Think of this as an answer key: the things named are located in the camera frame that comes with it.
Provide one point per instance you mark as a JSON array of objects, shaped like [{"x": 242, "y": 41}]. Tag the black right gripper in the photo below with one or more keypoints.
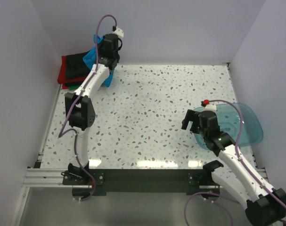
[{"x": 194, "y": 124}]

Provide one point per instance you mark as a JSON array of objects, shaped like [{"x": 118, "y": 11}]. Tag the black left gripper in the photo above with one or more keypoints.
[{"x": 106, "y": 46}]

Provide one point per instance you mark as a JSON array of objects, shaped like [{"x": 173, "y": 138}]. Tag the blue t shirt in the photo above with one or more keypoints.
[{"x": 89, "y": 60}]

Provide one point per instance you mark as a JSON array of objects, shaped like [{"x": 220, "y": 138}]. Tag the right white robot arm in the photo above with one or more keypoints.
[{"x": 263, "y": 204}]

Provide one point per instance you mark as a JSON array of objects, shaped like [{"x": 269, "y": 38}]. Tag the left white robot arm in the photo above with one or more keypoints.
[{"x": 80, "y": 113}]

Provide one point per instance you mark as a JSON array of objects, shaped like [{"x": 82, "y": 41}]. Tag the folded black t shirt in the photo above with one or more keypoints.
[{"x": 75, "y": 66}]

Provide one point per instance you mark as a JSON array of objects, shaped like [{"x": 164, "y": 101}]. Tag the folded red t shirt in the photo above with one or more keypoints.
[{"x": 67, "y": 83}]

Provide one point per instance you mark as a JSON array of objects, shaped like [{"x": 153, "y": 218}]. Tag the translucent blue plastic bin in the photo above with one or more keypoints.
[{"x": 239, "y": 127}]

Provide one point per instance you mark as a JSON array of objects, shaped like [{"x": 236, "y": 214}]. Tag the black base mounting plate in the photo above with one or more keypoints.
[{"x": 137, "y": 181}]

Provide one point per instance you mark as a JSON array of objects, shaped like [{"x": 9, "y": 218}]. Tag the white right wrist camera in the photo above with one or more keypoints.
[{"x": 208, "y": 106}]

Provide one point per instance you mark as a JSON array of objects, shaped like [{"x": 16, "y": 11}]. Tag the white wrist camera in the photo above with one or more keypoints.
[
  {"x": 118, "y": 31},
  {"x": 208, "y": 106}
]

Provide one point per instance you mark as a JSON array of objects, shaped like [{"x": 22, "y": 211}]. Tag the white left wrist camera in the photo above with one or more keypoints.
[{"x": 118, "y": 31}]

